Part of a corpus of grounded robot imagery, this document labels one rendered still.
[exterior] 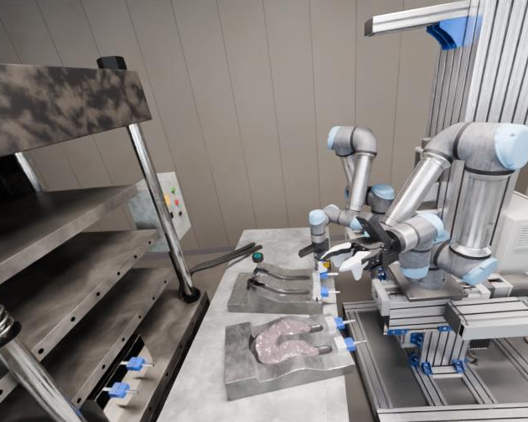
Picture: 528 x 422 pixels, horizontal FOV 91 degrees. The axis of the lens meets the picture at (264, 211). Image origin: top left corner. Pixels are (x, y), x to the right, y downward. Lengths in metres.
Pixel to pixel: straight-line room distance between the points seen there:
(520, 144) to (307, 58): 2.18
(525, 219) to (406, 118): 1.89
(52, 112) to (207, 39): 2.12
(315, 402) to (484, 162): 0.97
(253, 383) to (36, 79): 1.18
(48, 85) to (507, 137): 1.25
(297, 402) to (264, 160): 2.30
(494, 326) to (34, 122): 1.63
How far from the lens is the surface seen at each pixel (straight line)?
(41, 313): 1.20
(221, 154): 2.96
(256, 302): 1.42
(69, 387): 1.26
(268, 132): 2.86
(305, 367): 1.15
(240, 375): 1.15
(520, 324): 1.41
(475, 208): 1.03
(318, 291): 1.38
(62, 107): 1.01
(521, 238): 1.55
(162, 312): 1.71
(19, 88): 0.95
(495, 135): 0.95
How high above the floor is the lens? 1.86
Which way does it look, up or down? 25 degrees down
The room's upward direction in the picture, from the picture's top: 9 degrees counter-clockwise
